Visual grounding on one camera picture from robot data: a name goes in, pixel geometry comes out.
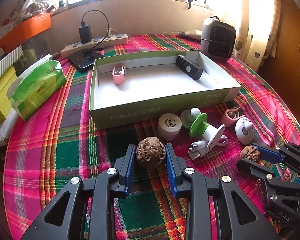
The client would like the small brown walnut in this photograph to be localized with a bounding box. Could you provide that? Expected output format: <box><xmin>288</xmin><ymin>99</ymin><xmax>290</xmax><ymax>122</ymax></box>
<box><xmin>240</xmin><ymin>145</ymin><xmax>261</xmax><ymax>162</ymax></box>

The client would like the large brown walnut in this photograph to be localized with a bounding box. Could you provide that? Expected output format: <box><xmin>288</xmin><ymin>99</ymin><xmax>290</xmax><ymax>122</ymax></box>
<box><xmin>135</xmin><ymin>137</ymin><xmax>166</xmax><ymax>169</ymax></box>

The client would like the white bottle cap jar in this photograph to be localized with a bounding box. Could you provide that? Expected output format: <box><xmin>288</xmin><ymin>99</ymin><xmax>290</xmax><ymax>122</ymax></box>
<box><xmin>157</xmin><ymin>113</ymin><xmax>182</xmax><ymax>140</ymax></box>

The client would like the panda white round gadget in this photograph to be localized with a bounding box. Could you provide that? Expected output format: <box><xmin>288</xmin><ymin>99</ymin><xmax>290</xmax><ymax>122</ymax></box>
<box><xmin>235</xmin><ymin>117</ymin><xmax>254</xmax><ymax>145</ymax></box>

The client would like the green white spool gadget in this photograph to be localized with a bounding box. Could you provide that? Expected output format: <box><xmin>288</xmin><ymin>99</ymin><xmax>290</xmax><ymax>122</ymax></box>
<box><xmin>190</xmin><ymin>113</ymin><xmax>228</xmax><ymax>150</ymax></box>

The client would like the white knob round gadget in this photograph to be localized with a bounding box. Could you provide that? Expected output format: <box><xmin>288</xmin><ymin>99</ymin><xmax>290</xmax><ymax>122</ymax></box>
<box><xmin>180</xmin><ymin>107</ymin><xmax>201</xmax><ymax>129</ymax></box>

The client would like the white usb cable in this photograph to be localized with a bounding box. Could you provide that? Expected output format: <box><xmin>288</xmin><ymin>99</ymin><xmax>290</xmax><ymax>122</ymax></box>
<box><xmin>187</xmin><ymin>134</ymin><xmax>228</xmax><ymax>160</ymax></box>

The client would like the pink clip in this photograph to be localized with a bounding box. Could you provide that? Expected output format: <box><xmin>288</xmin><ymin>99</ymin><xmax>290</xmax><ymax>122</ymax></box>
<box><xmin>112</xmin><ymin>64</ymin><xmax>126</xmax><ymax>85</ymax></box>
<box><xmin>221</xmin><ymin>107</ymin><xmax>245</xmax><ymax>127</ymax></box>

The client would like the black rectangular device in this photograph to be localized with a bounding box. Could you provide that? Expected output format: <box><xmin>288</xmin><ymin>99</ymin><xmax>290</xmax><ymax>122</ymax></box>
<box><xmin>175</xmin><ymin>54</ymin><xmax>203</xmax><ymax>80</ymax></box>

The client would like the green white cardboard tray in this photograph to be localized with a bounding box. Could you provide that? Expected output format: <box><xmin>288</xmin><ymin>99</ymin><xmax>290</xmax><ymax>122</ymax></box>
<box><xmin>89</xmin><ymin>50</ymin><xmax>241</xmax><ymax>129</ymax></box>

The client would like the wooden cabinet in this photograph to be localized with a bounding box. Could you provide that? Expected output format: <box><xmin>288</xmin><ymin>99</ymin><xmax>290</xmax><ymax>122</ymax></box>
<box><xmin>258</xmin><ymin>0</ymin><xmax>300</xmax><ymax>124</ymax></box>

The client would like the black smartphone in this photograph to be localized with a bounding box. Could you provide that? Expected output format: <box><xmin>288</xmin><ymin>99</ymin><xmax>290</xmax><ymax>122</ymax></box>
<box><xmin>68</xmin><ymin>50</ymin><xmax>104</xmax><ymax>72</ymax></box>

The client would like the heart pattern curtain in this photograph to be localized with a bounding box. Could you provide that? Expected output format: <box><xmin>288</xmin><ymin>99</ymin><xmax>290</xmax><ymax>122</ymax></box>
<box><xmin>233</xmin><ymin>0</ymin><xmax>281</xmax><ymax>72</ymax></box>

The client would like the green tissue pack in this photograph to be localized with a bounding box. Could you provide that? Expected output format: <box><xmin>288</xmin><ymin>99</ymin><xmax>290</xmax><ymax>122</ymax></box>
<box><xmin>6</xmin><ymin>54</ymin><xmax>66</xmax><ymax>121</ymax></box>

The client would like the white power strip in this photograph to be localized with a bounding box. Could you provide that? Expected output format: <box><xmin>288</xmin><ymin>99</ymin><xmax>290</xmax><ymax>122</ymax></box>
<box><xmin>61</xmin><ymin>34</ymin><xmax>128</xmax><ymax>58</ymax></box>

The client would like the white paper under boxes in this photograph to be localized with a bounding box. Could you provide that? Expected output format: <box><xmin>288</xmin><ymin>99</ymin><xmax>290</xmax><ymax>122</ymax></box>
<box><xmin>0</xmin><ymin>109</ymin><xmax>18</xmax><ymax>147</ymax></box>

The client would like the grey black mini heater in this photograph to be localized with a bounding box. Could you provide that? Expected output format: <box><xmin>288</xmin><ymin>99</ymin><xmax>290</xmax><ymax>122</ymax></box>
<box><xmin>200</xmin><ymin>16</ymin><xmax>236</xmax><ymax>61</ymax></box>

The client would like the grey cone tool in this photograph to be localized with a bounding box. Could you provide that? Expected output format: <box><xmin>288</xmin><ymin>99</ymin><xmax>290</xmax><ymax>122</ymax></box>
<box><xmin>178</xmin><ymin>30</ymin><xmax>202</xmax><ymax>41</ymax></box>

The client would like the white plug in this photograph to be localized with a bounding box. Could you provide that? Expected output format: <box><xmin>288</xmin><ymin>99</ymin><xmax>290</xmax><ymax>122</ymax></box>
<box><xmin>107</xmin><ymin>28</ymin><xmax>119</xmax><ymax>37</ymax></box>

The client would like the yellow box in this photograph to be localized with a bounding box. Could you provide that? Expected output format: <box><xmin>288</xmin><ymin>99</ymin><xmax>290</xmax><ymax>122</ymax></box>
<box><xmin>0</xmin><ymin>65</ymin><xmax>17</xmax><ymax>122</ymax></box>

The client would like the black charger adapter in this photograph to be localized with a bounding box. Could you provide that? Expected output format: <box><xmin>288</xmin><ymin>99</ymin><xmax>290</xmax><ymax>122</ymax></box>
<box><xmin>79</xmin><ymin>25</ymin><xmax>92</xmax><ymax>44</ymax></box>

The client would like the striped white box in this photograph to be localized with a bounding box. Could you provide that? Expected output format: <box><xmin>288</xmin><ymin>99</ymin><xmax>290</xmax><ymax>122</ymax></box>
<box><xmin>0</xmin><ymin>46</ymin><xmax>24</xmax><ymax>78</ymax></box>

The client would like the orange box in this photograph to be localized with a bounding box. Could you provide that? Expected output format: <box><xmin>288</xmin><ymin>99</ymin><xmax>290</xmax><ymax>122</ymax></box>
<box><xmin>0</xmin><ymin>13</ymin><xmax>52</xmax><ymax>53</ymax></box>

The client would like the black charger cable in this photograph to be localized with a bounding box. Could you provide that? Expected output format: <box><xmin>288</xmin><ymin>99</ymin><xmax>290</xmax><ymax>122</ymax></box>
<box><xmin>81</xmin><ymin>10</ymin><xmax>111</xmax><ymax>51</ymax></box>

